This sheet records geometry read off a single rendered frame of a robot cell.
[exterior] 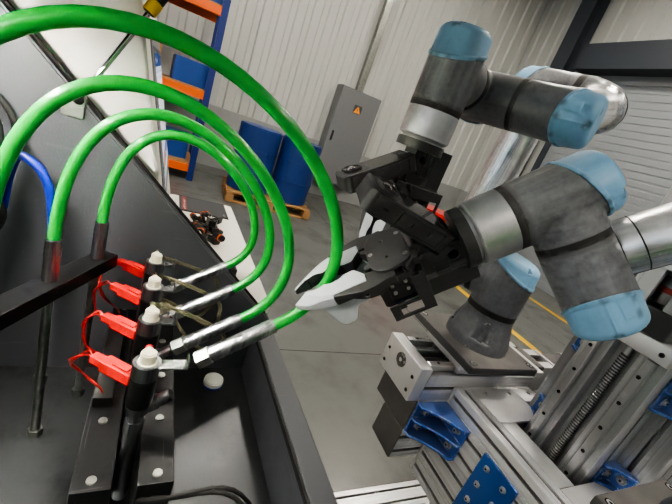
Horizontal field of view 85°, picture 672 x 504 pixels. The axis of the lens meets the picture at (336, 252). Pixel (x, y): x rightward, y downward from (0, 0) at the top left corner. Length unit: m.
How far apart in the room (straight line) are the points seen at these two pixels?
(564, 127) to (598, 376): 0.53
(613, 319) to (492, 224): 0.15
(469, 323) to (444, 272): 0.50
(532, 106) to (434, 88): 0.14
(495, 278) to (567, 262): 0.47
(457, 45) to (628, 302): 0.36
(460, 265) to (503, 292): 0.47
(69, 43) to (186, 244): 0.34
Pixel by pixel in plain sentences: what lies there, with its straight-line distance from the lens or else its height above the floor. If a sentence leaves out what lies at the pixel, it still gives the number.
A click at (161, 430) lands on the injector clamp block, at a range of 0.56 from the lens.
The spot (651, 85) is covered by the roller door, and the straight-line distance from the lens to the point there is 7.62.
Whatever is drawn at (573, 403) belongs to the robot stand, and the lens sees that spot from 0.95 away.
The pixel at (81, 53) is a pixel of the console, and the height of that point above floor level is 1.37.
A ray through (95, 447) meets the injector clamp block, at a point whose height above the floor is 0.98.
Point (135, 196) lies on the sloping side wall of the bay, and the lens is 0.69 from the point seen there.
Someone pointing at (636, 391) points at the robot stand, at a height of 1.16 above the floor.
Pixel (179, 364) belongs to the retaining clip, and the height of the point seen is 1.10.
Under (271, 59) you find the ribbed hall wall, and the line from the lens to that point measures 6.90.
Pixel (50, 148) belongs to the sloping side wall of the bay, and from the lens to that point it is 0.69.
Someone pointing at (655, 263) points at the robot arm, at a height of 1.38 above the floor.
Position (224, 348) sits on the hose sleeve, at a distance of 0.44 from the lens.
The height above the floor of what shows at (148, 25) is 1.42.
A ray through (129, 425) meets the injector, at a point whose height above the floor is 1.02.
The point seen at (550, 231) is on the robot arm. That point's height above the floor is 1.38.
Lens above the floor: 1.40
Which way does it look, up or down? 18 degrees down
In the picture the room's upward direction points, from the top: 20 degrees clockwise
